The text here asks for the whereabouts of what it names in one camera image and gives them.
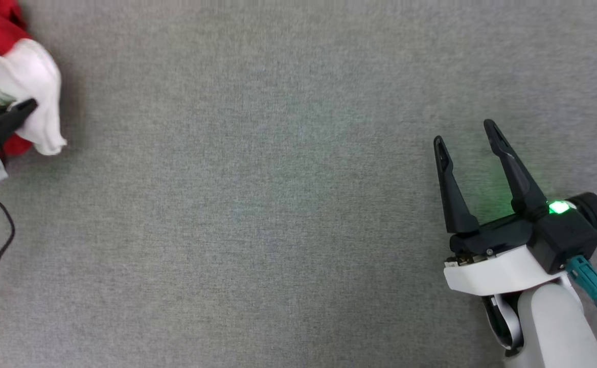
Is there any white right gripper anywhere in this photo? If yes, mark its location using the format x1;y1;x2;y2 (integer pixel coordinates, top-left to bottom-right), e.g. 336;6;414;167
433;119;571;298

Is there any red and white garment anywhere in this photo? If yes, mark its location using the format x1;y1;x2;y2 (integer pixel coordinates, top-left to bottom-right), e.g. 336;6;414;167
0;0;68;157

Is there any teal right camera connector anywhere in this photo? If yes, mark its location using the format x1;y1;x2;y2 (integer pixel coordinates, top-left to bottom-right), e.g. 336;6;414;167
565;255;597;314

